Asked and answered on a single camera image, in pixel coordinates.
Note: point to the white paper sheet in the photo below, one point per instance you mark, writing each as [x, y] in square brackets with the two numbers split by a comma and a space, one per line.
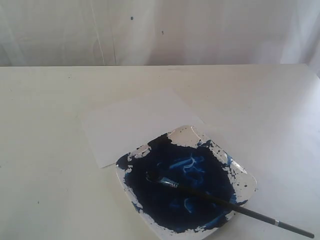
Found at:
[119, 128]

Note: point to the white backdrop curtain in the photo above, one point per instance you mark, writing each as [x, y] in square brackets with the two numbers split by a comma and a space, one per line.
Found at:
[158, 32]

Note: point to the black paintbrush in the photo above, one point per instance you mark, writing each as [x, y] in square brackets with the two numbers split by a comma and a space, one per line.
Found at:
[156, 178]

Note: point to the white square paint plate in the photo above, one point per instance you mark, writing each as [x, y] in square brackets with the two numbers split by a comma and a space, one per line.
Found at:
[188, 157]

